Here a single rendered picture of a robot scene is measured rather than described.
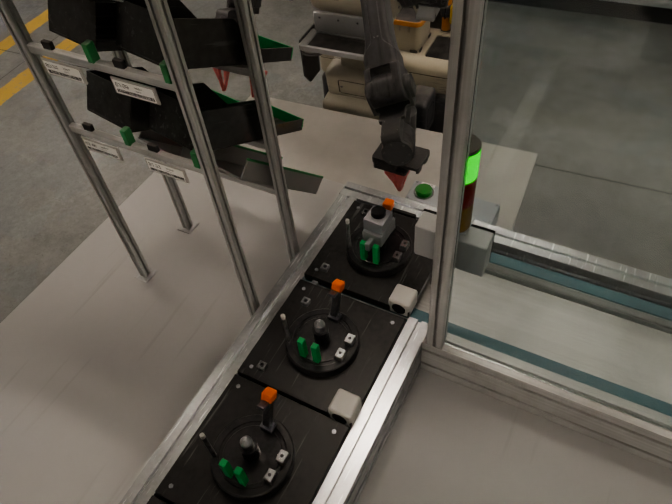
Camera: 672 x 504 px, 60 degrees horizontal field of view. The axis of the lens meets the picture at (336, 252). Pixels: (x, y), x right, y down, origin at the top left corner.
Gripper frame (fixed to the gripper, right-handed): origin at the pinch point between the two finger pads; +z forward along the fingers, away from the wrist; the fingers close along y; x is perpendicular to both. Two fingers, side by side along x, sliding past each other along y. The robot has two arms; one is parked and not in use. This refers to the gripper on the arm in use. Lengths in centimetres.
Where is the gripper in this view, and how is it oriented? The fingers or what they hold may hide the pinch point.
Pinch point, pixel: (400, 186)
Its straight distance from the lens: 126.2
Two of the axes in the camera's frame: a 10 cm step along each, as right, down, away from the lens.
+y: 8.9, 3.1, -3.5
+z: 0.8, 6.5, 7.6
